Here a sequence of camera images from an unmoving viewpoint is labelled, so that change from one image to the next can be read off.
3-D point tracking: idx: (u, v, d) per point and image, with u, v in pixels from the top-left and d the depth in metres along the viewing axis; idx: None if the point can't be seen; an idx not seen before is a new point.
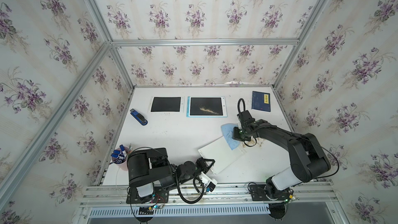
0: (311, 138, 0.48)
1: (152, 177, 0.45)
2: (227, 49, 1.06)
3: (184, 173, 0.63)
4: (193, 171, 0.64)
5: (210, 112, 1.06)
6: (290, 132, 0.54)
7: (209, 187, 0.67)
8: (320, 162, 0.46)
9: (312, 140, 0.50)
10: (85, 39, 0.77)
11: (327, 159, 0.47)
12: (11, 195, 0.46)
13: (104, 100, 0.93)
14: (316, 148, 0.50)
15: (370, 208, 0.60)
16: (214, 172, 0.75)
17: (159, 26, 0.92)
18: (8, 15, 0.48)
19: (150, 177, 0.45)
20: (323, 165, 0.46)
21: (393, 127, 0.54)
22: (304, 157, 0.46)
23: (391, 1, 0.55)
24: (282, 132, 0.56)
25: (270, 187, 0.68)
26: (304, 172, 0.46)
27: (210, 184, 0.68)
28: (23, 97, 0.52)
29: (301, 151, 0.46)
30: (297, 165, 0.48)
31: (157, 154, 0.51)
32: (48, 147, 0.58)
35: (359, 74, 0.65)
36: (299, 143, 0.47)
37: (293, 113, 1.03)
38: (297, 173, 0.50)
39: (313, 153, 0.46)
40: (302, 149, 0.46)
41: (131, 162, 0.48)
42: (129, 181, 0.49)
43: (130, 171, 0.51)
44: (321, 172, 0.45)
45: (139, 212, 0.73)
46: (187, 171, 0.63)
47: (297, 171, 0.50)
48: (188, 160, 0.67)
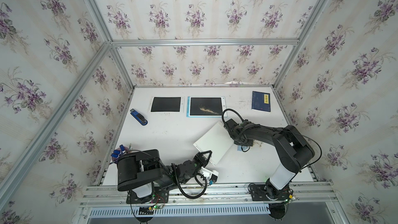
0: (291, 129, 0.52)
1: (141, 181, 0.44)
2: (227, 49, 1.06)
3: (183, 173, 0.61)
4: (193, 170, 0.62)
5: (210, 112, 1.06)
6: (273, 127, 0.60)
7: (212, 179, 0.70)
8: (306, 149, 0.49)
9: (293, 130, 0.51)
10: (85, 39, 0.77)
11: (310, 146, 0.50)
12: (11, 194, 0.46)
13: (104, 100, 0.93)
14: (299, 139, 0.53)
15: (370, 209, 0.60)
16: (215, 163, 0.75)
17: (159, 26, 0.92)
18: (8, 15, 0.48)
19: (139, 181, 0.43)
20: (308, 150, 0.49)
21: (393, 127, 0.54)
22: (289, 149, 0.48)
23: (391, 1, 0.55)
24: (266, 129, 0.59)
25: (271, 190, 0.68)
26: (294, 163, 0.48)
27: (212, 177, 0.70)
28: (23, 97, 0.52)
29: (285, 143, 0.48)
30: (285, 157, 0.50)
31: (148, 156, 0.49)
32: (48, 147, 0.58)
35: (359, 74, 0.65)
36: (282, 137, 0.50)
37: (293, 113, 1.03)
38: (287, 165, 0.51)
39: (296, 143, 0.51)
40: (284, 141, 0.49)
41: (119, 165, 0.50)
42: (117, 185, 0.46)
43: (118, 176, 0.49)
44: (307, 156, 0.48)
45: (139, 212, 0.73)
46: (186, 171, 0.62)
47: (287, 164, 0.51)
48: (188, 160, 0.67)
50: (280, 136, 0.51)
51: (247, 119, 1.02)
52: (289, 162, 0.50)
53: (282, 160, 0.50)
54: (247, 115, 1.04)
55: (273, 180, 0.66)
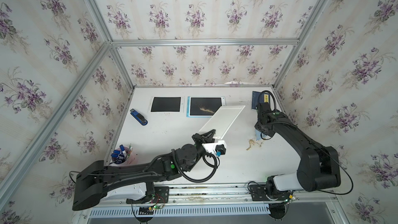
0: (330, 152, 0.45)
1: (81, 200, 0.42)
2: (227, 49, 1.06)
3: (182, 159, 0.50)
4: (193, 154, 0.51)
5: (210, 112, 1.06)
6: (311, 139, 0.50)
7: (219, 150, 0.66)
8: (331, 178, 0.44)
9: (331, 155, 0.46)
10: (85, 39, 0.77)
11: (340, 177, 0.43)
12: (11, 194, 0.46)
13: (104, 100, 0.93)
14: (331, 164, 0.46)
15: (370, 209, 0.60)
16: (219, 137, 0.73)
17: (159, 26, 0.92)
18: (8, 15, 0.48)
19: (80, 201, 0.42)
20: (332, 180, 0.43)
21: (393, 127, 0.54)
22: (315, 168, 0.42)
23: (391, 1, 0.55)
24: (299, 136, 0.52)
25: (270, 185, 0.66)
26: (310, 183, 0.45)
27: (218, 148, 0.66)
28: (23, 97, 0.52)
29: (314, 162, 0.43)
30: (305, 173, 0.47)
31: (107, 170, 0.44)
32: (48, 147, 0.58)
35: (359, 74, 0.65)
36: (315, 153, 0.44)
37: (293, 113, 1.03)
38: (302, 181, 0.48)
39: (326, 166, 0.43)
40: (315, 158, 0.43)
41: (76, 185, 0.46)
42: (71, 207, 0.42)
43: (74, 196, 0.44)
44: (328, 186, 0.43)
45: (139, 212, 0.73)
46: (186, 156, 0.51)
47: (302, 178, 0.48)
48: (189, 144, 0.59)
50: (312, 152, 0.45)
51: (247, 119, 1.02)
52: (305, 179, 0.47)
53: (298, 172, 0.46)
54: (247, 115, 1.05)
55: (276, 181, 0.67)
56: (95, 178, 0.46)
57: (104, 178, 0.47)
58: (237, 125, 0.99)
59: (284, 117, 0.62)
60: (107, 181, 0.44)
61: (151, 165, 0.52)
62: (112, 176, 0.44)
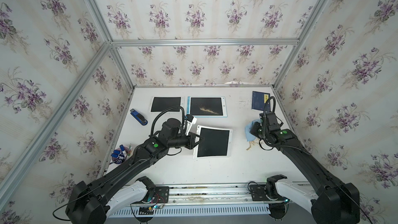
0: (351, 192, 0.42)
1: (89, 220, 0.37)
2: (227, 49, 1.06)
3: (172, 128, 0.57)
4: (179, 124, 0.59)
5: (210, 112, 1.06)
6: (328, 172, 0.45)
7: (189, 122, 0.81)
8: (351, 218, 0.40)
9: (352, 195, 0.42)
10: (85, 39, 0.77)
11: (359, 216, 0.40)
12: (11, 194, 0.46)
13: (104, 100, 0.93)
14: (352, 204, 0.42)
15: (370, 209, 0.60)
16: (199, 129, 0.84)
17: (159, 26, 0.92)
18: (8, 15, 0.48)
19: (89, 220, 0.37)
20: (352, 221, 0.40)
21: (393, 127, 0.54)
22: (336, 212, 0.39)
23: (391, 1, 0.55)
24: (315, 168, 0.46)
25: (270, 186, 0.69)
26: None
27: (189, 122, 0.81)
28: (23, 97, 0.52)
29: (335, 205, 0.38)
30: (324, 214, 0.42)
31: (91, 185, 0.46)
32: (48, 147, 0.58)
35: (359, 74, 0.65)
36: (336, 195, 0.39)
37: (293, 113, 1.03)
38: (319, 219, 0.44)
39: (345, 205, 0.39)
40: (337, 201, 0.38)
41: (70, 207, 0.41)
42: None
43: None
44: None
45: (139, 212, 0.73)
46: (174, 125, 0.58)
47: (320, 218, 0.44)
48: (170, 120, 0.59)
50: (333, 193, 0.40)
51: (247, 119, 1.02)
52: (323, 219, 0.43)
53: (314, 209, 0.47)
54: (247, 115, 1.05)
55: (279, 187, 0.64)
56: (87, 195, 0.44)
57: (95, 192, 0.41)
58: (236, 125, 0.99)
59: (293, 138, 0.56)
60: (98, 193, 0.41)
61: (135, 156, 0.51)
62: (101, 186, 0.42)
